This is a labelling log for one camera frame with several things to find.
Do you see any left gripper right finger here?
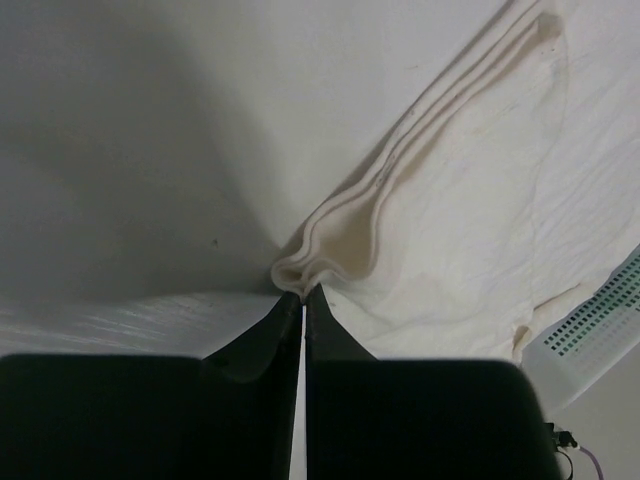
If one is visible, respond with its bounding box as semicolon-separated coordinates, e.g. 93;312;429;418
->
305;289;561;480

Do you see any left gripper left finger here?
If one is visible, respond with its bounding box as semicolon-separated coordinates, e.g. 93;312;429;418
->
1;294;302;479

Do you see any cream t shirt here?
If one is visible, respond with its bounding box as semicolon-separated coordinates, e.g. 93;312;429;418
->
272;1;639;361

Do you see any white perforated plastic basket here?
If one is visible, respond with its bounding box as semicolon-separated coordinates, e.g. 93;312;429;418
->
523;249;639;415

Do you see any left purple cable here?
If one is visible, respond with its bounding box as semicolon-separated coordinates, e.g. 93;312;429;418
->
574;444;606;480

